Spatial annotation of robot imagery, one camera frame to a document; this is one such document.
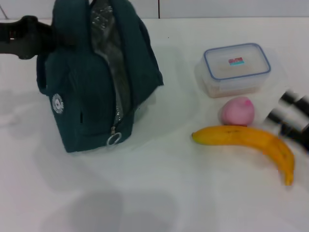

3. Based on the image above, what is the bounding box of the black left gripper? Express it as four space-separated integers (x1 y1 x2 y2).
0 15 75 60

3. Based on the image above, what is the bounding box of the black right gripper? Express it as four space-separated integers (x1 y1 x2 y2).
267 90 309 154

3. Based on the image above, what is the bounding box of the pink peach toy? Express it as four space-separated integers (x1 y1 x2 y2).
219 96 255 127

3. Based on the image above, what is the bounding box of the yellow banana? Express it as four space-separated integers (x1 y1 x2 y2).
192 125 295 186

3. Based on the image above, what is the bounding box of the clear blue-rimmed food container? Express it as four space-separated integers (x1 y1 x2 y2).
194 43 271 99

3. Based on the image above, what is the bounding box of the dark teal insulated lunch bag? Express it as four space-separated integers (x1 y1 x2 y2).
36 0 165 153

